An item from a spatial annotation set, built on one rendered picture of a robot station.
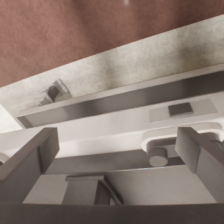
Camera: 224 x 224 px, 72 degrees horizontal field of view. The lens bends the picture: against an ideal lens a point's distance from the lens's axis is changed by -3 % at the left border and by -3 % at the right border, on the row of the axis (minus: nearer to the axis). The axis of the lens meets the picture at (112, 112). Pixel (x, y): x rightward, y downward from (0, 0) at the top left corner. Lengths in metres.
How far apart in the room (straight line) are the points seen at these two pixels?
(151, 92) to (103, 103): 0.24
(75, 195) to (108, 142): 0.10
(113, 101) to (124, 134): 0.54
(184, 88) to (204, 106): 0.49
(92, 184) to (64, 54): 0.98
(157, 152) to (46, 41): 1.06
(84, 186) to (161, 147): 0.15
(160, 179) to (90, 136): 0.14
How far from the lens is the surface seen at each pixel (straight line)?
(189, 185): 0.32
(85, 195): 0.29
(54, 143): 0.16
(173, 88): 0.76
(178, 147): 0.17
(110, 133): 0.27
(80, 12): 1.06
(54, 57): 1.21
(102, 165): 0.29
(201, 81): 0.78
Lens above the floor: 1.01
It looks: 50 degrees down
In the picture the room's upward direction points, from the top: 169 degrees counter-clockwise
